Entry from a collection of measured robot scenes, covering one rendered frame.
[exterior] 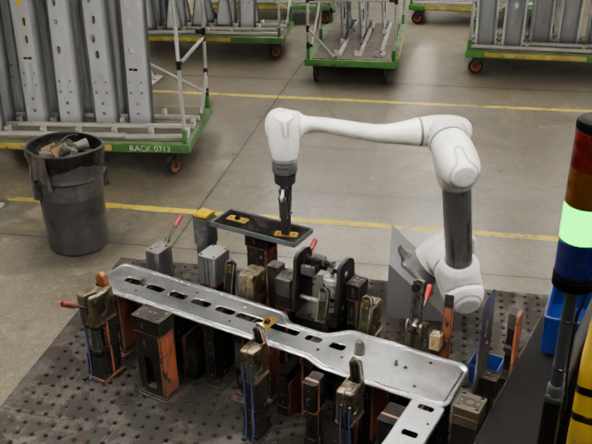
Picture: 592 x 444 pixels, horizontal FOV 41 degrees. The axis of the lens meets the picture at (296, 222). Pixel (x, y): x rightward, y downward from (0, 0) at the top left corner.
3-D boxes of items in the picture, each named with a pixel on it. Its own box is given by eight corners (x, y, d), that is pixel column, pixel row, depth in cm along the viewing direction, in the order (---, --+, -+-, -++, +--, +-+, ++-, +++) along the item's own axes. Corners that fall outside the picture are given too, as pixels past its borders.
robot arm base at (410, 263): (398, 240, 330) (408, 233, 328) (433, 277, 333) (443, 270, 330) (394, 258, 313) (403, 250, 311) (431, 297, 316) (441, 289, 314)
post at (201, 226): (198, 314, 322) (190, 218, 302) (209, 305, 327) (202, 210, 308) (213, 319, 318) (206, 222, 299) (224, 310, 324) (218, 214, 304)
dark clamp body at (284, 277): (269, 368, 289) (265, 278, 272) (286, 350, 299) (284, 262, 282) (293, 377, 284) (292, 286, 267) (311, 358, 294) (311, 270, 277)
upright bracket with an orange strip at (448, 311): (433, 421, 261) (444, 294, 239) (435, 419, 262) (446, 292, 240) (442, 425, 260) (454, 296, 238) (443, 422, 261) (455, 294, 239)
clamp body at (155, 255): (148, 329, 312) (138, 250, 296) (166, 315, 321) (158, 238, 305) (167, 336, 308) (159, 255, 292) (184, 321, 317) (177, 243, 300)
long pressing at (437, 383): (84, 289, 285) (84, 285, 284) (125, 262, 302) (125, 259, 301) (445, 411, 222) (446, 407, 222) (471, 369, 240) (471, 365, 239)
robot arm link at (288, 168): (269, 161, 268) (269, 177, 270) (294, 162, 266) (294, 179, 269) (274, 151, 276) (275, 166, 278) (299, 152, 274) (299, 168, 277)
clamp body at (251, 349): (235, 437, 256) (230, 350, 241) (255, 415, 265) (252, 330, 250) (259, 447, 252) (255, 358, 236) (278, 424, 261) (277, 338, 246)
